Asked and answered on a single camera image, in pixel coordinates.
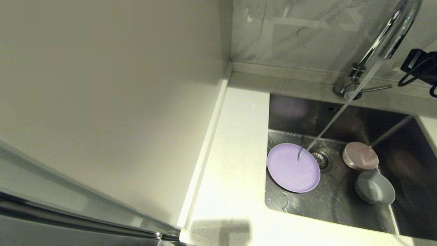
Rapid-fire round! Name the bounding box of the pink bowl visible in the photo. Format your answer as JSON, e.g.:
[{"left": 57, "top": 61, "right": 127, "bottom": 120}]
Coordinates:
[{"left": 342, "top": 141, "right": 379, "bottom": 171}]

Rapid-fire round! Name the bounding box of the light blue bowl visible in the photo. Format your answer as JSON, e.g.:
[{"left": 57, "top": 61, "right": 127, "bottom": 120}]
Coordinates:
[{"left": 354, "top": 170, "right": 396, "bottom": 205}]

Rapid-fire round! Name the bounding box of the purple plate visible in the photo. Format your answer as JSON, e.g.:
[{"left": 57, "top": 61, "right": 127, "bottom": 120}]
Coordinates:
[{"left": 267, "top": 143, "right": 321, "bottom": 193}]

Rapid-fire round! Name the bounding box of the stainless steel sink basin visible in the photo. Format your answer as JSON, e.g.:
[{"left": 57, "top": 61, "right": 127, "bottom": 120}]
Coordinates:
[{"left": 265, "top": 93, "right": 437, "bottom": 240}]

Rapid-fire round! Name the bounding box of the chrome gooseneck faucet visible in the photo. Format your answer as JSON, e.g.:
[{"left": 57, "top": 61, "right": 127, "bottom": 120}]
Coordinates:
[{"left": 333, "top": 0, "right": 423, "bottom": 100}]

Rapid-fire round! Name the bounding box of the running water stream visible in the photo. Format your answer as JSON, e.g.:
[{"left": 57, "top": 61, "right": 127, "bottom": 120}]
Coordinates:
[{"left": 297, "top": 56, "right": 387, "bottom": 161}]

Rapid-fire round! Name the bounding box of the speckled stone backsplash ledge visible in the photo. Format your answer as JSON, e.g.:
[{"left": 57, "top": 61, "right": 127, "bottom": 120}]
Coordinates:
[{"left": 231, "top": 61, "right": 437, "bottom": 94}]

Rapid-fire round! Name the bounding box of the round metal drain strainer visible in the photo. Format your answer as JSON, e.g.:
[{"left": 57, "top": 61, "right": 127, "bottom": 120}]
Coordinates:
[{"left": 309, "top": 147, "right": 334, "bottom": 173}]

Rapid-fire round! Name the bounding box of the white countertop sealing strip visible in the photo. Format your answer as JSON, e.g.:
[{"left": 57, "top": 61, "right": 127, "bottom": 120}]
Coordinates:
[{"left": 178, "top": 63, "right": 233, "bottom": 228}]

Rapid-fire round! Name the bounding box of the white tall cabinet side panel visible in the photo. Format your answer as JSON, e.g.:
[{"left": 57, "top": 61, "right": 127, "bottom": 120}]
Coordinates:
[{"left": 0, "top": 0, "right": 232, "bottom": 228}]

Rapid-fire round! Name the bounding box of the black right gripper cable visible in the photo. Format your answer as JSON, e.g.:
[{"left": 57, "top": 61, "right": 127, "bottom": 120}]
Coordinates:
[{"left": 397, "top": 55, "right": 437, "bottom": 98}]

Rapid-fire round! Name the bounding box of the steel refrigerator bar handle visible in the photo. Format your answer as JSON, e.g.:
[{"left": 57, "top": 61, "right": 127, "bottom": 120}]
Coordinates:
[{"left": 0, "top": 191, "right": 181, "bottom": 241}]

